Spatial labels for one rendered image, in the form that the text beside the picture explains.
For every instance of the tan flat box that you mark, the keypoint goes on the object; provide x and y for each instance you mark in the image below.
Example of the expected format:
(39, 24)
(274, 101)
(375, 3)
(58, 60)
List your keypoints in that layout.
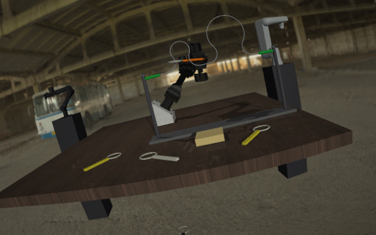
(209, 137)

